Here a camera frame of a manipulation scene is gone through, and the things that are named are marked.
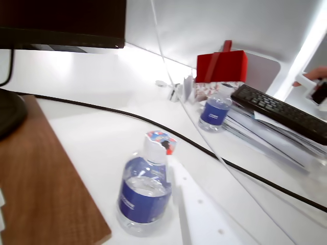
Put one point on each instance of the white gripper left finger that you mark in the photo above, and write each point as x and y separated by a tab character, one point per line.
1	211

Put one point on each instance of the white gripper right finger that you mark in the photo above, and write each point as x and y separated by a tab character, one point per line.
199	217

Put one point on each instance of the blue bottle with sticker cap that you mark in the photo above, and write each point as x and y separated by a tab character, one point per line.
143	201

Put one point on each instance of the white leader robot arm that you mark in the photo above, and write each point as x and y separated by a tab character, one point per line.
305	81

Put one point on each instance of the brown wooden board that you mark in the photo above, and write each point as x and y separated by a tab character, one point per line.
38	166

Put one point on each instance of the blue white round object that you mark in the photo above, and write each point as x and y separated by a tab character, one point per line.
213	114

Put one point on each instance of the black monitor stand base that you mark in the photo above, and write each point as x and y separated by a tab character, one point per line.
10	112

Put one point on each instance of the stack of white papers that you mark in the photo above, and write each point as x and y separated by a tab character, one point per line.
268	137

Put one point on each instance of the small white clip stand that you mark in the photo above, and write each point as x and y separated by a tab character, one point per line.
173	94

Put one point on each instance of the red floral patterned box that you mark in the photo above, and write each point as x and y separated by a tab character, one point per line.
204	89

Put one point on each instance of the black keyboard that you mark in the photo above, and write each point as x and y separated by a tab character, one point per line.
281	109

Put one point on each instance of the small white round disc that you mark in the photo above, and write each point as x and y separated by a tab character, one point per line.
161	83

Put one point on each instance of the white rounded chair backrest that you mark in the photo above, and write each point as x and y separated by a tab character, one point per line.
263	74

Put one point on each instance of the black computer monitor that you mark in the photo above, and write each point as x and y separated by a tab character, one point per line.
64	20

